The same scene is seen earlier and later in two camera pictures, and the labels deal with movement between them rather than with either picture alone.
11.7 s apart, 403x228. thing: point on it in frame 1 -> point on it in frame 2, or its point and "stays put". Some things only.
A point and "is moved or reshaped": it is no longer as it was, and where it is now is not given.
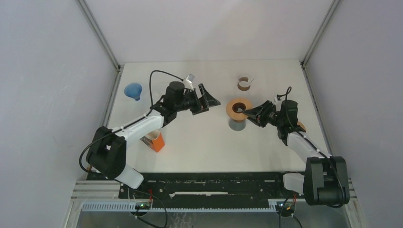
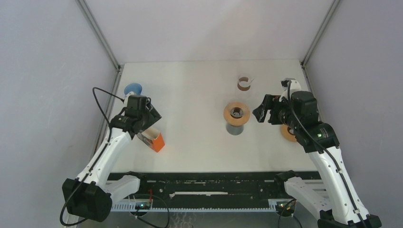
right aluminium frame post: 336,3 stays put
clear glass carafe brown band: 244,82 stays put
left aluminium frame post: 91,18 stays put
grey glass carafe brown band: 237,125 is moved or reshaped
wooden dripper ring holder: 235,108 is moved or reshaped
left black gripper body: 190,101 -> 148,118
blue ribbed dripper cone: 133,90 stays put
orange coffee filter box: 154,139 stays put
